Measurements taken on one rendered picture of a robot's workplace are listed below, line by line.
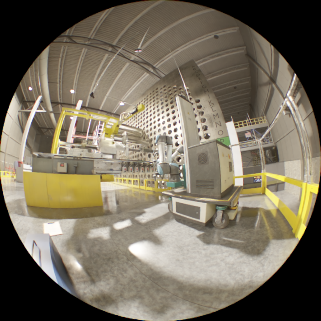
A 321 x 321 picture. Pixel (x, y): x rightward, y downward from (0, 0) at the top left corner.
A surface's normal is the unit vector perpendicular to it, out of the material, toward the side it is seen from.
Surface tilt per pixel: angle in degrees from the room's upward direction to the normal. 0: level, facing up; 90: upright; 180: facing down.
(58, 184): 90
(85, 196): 90
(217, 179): 90
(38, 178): 90
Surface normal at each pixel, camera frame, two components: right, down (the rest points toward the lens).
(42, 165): 0.72, -0.13
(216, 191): -0.82, -0.03
